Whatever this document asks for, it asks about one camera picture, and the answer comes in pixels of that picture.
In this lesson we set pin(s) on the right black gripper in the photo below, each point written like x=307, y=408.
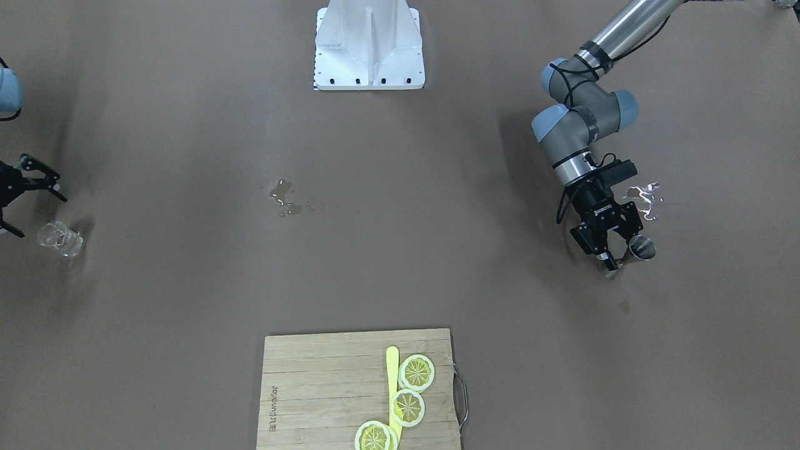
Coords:
x=7, y=185

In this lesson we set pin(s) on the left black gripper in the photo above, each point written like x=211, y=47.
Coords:
x=594, y=204

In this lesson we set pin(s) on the steel double jigger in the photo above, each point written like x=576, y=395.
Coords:
x=639, y=249

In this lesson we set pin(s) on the clear glass shaker cup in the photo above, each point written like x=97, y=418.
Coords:
x=58, y=237

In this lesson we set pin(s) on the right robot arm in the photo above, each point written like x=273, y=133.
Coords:
x=29, y=173

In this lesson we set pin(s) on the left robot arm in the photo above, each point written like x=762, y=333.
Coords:
x=583, y=113

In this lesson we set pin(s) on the upper lemon slice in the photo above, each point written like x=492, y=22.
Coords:
x=416, y=373

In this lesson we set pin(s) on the lemon slice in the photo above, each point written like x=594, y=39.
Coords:
x=407, y=408
x=416, y=373
x=375, y=435

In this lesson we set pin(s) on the yellow plastic knife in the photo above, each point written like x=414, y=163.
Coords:
x=392, y=365

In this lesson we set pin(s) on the middle lemon slice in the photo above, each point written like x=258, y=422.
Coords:
x=407, y=408

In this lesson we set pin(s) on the lower lemon slice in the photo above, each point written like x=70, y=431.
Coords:
x=375, y=435

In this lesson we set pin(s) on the bamboo cutting board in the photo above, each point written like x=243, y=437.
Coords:
x=318, y=389

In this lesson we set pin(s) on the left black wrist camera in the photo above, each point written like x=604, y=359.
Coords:
x=615, y=172

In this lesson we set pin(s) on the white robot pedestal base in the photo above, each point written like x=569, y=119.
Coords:
x=368, y=46

